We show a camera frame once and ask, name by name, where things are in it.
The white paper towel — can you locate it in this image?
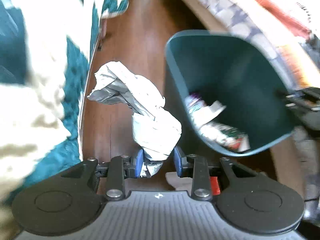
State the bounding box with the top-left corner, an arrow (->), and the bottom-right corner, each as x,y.
165,172 -> 193,193

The grey white paper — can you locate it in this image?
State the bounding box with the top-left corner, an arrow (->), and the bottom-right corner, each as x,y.
88,61 -> 182,177

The red plastic bag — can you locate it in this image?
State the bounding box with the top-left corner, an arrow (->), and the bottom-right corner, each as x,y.
210,177 -> 221,196

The white yellow bottle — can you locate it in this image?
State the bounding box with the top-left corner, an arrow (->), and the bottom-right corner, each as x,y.
199,121 -> 251,153

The dark teal trash bin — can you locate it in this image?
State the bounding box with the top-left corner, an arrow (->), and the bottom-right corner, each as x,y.
164,30 -> 296,157

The purple white snack wrapper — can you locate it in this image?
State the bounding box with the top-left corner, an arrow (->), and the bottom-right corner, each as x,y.
185,93 -> 226,127

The orange floral bed quilt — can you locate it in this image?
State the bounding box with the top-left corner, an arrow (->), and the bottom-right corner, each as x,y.
197,0 -> 319,89

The teal cream zigzag quilt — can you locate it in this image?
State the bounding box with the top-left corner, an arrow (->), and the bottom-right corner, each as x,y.
1,0 -> 128,239

